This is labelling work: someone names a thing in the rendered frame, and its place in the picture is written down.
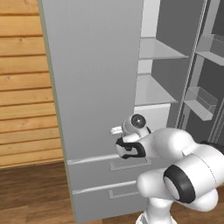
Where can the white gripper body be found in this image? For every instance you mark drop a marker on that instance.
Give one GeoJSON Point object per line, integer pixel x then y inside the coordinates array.
{"type": "Point", "coordinates": [116, 130]}

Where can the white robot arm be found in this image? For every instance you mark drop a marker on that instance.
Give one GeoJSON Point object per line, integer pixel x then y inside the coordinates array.
{"type": "Point", "coordinates": [186, 163]}

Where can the glass fridge shelf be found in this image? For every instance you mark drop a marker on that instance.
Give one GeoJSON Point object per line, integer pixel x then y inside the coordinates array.
{"type": "Point", "coordinates": [157, 49]}
{"type": "Point", "coordinates": [151, 92]}

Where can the grey fridge door with bins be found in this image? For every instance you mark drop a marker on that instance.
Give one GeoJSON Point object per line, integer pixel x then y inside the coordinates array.
{"type": "Point", "coordinates": [210, 78]}

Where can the grey fridge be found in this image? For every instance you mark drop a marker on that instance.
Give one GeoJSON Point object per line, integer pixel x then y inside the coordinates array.
{"type": "Point", "coordinates": [172, 26]}

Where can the white crisper drawer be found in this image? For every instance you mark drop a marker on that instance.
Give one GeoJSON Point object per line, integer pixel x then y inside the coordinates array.
{"type": "Point", "coordinates": [154, 115]}

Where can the grey freezer drawer front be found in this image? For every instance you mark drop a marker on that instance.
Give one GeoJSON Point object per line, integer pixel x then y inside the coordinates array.
{"type": "Point", "coordinates": [93, 204]}
{"type": "Point", "coordinates": [90, 172]}

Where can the clear door bin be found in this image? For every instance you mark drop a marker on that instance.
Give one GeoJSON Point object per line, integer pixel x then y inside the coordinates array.
{"type": "Point", "coordinates": [201, 103]}
{"type": "Point", "coordinates": [211, 48]}

